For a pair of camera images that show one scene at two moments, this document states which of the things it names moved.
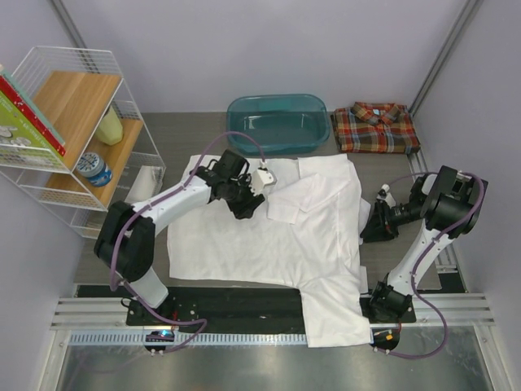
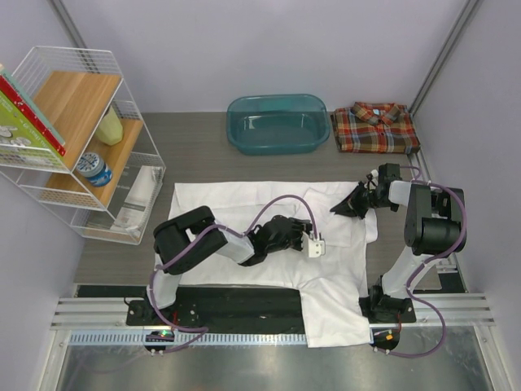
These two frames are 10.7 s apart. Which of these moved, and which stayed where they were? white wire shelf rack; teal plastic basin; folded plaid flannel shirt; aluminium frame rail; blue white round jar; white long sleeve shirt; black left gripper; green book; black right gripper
Moved: black left gripper; black right gripper; white long sleeve shirt
Stayed: white wire shelf rack; teal plastic basin; aluminium frame rail; blue white round jar; folded plaid flannel shirt; green book
